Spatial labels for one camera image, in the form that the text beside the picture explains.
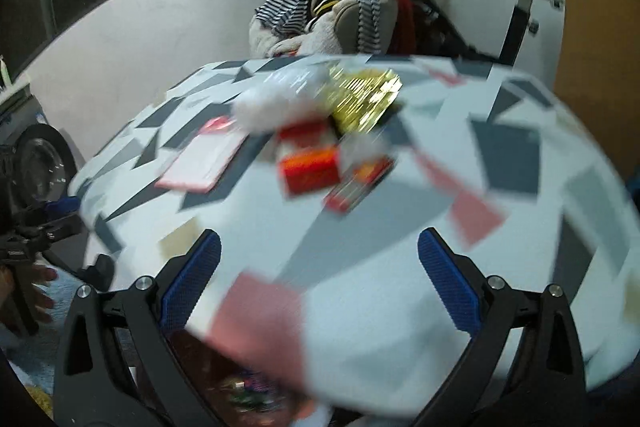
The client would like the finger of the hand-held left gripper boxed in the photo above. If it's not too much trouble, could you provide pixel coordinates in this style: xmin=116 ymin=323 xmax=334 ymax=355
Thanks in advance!
xmin=30 ymin=196 xmax=82 ymax=216
xmin=20 ymin=213 xmax=86 ymax=244

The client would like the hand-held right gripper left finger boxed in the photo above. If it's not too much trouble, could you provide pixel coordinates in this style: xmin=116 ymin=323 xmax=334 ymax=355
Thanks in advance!
xmin=52 ymin=228 xmax=223 ymax=427

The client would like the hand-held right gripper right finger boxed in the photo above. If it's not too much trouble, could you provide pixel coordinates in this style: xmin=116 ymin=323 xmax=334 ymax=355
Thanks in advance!
xmin=417 ymin=227 xmax=587 ymax=427

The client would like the pink plastic bin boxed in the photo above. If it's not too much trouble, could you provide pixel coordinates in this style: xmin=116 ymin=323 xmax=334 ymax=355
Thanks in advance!
xmin=165 ymin=332 xmax=321 ymax=427

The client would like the person's left hand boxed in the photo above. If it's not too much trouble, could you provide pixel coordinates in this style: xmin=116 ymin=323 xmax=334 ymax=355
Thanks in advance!
xmin=0 ymin=264 xmax=58 ymax=323

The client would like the light blue fluffy mat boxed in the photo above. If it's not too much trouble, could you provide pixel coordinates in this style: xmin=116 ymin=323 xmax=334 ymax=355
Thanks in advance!
xmin=0 ymin=272 xmax=71 ymax=408

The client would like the pink clear card holder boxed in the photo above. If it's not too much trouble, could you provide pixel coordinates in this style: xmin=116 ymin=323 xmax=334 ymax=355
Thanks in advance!
xmin=155 ymin=116 xmax=251 ymax=194

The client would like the red flat packet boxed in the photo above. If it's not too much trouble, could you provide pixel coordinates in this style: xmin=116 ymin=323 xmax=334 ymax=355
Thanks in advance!
xmin=322 ymin=157 xmax=396 ymax=215

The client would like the red cardboard box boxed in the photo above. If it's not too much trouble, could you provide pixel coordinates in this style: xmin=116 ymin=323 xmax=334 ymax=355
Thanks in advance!
xmin=276 ymin=122 xmax=343 ymax=198

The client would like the white plastic bag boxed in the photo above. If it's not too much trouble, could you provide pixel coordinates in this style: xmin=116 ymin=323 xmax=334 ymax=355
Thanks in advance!
xmin=232 ymin=72 xmax=336 ymax=135

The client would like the gold foil wrapper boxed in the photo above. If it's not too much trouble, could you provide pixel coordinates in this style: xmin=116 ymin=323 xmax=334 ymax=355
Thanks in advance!
xmin=320 ymin=67 xmax=405 ymax=135

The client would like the red cloth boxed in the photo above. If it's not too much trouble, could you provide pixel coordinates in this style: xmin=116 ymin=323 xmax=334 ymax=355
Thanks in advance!
xmin=392 ymin=0 xmax=416 ymax=55

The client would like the white fleece garment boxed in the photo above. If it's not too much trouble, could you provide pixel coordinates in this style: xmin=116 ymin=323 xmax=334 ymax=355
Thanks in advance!
xmin=248 ymin=14 xmax=346 ymax=58

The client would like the beige chair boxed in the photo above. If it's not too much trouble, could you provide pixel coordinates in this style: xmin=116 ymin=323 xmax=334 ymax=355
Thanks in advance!
xmin=310 ymin=0 xmax=406 ymax=55

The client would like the wooden door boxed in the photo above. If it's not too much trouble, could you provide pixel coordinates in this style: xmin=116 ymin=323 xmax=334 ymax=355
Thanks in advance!
xmin=550 ymin=0 xmax=640 ymax=118

